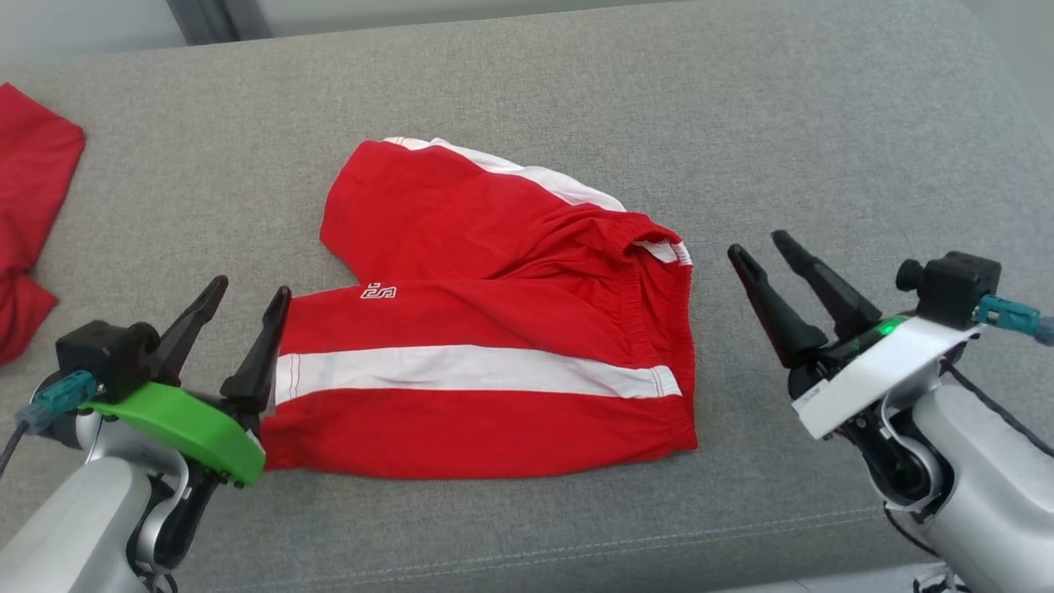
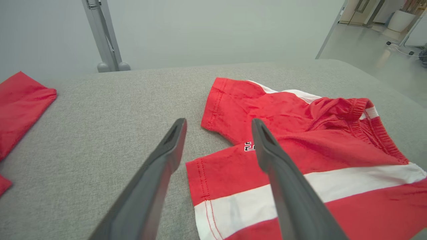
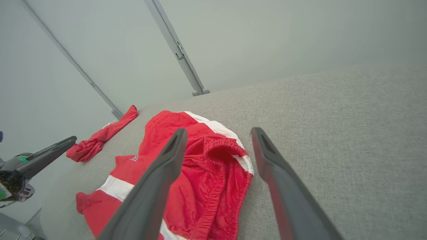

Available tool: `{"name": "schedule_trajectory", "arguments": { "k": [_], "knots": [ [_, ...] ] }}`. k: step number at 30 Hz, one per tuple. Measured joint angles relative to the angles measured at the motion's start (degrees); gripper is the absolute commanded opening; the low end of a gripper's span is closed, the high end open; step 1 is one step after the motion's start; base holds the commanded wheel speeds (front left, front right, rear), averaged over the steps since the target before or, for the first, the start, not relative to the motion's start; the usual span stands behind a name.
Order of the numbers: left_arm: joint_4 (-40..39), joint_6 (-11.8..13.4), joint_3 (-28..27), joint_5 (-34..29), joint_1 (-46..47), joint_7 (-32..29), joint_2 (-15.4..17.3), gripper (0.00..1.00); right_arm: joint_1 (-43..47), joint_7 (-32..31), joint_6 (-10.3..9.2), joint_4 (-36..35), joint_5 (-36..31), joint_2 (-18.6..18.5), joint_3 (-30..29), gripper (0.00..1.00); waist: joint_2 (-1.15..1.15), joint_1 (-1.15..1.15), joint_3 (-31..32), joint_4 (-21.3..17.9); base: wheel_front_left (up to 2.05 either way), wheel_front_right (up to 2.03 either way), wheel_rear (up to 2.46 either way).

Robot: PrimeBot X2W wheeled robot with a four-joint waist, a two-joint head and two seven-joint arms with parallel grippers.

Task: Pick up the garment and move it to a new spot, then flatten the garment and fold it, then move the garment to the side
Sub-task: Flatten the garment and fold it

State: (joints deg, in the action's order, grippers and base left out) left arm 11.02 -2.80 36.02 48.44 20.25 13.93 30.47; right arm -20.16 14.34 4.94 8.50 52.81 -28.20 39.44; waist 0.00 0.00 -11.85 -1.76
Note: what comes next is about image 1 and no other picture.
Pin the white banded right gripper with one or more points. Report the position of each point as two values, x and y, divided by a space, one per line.
881 371

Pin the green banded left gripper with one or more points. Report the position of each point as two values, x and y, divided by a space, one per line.
198 428

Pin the red jersey shirt white trim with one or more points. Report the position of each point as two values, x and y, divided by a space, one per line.
33 206

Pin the red shorts with white stripes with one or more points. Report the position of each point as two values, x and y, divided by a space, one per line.
494 329

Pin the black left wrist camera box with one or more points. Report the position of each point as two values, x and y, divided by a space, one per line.
103 354

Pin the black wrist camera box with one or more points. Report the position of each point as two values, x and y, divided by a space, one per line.
955 284
103 354

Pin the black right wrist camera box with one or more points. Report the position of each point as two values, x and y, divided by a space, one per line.
955 284

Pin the grey metal partition post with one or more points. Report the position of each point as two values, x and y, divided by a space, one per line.
218 18

